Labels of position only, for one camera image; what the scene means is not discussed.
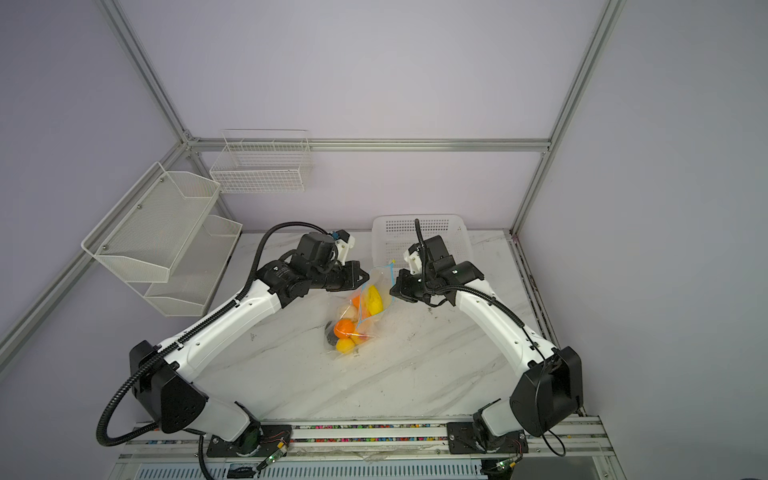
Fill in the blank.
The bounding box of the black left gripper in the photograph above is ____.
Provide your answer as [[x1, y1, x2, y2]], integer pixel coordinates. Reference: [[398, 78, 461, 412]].
[[310, 260, 370, 293]]

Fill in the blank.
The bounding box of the yellow banana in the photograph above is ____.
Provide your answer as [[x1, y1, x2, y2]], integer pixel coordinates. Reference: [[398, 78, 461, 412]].
[[363, 285, 384, 317]]

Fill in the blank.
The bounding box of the clear zip top bag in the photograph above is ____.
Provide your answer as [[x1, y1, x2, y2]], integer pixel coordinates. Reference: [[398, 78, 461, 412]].
[[324, 261, 395, 357]]

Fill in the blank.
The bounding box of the large orange fruit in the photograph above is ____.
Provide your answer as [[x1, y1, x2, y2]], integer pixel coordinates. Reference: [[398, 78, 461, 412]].
[[333, 318, 357, 340]]

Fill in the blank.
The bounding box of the black avocado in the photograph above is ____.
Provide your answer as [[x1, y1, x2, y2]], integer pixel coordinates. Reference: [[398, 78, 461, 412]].
[[324, 323, 339, 349]]

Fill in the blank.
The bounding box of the yellow pear-shaped lemon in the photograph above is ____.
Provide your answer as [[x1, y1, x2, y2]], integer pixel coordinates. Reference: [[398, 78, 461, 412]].
[[335, 338, 356, 354]]

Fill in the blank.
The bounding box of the cream white pear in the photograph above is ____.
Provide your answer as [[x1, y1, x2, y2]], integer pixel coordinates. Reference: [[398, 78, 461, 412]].
[[340, 304, 358, 321]]

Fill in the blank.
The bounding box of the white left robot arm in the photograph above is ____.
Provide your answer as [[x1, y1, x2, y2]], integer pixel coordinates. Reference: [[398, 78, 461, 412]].
[[129, 258, 370, 443]]

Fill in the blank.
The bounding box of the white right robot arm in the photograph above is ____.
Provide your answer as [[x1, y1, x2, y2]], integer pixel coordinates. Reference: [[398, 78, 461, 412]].
[[390, 253, 584, 452]]

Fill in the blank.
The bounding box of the white perforated plastic basket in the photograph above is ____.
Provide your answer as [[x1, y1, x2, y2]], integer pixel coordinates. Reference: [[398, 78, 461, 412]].
[[370, 214, 475, 280]]

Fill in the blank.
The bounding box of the white mesh two-tier shelf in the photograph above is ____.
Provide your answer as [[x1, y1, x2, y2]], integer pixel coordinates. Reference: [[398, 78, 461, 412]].
[[81, 163, 242, 317]]

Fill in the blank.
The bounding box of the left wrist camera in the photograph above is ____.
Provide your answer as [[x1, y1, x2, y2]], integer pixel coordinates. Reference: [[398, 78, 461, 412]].
[[289, 230, 355, 273]]

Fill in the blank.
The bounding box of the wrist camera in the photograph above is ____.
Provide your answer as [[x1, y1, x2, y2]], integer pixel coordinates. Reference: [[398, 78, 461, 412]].
[[289, 230, 355, 273], [403, 235, 451, 273]]

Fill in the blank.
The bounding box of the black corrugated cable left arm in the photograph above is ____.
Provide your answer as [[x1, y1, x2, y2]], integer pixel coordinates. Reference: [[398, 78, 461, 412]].
[[95, 221, 331, 480]]

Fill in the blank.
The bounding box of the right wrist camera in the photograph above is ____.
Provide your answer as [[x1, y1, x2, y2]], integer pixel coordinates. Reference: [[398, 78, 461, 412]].
[[403, 235, 451, 273]]

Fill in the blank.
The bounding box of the white wire wall basket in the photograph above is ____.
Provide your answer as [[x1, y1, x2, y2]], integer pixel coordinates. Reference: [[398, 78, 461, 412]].
[[210, 129, 314, 194]]

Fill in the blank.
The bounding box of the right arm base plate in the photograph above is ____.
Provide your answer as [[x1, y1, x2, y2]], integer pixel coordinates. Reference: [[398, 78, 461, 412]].
[[446, 422, 529, 455]]

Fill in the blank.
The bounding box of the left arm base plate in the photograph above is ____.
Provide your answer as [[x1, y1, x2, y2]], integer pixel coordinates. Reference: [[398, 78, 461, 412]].
[[205, 424, 293, 458]]

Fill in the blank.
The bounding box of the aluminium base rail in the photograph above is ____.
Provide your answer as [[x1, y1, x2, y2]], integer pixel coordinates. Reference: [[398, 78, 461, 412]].
[[116, 415, 616, 464]]

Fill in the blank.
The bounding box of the aluminium frame post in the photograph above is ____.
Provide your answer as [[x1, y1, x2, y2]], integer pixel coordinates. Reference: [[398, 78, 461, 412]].
[[509, 0, 626, 237]]

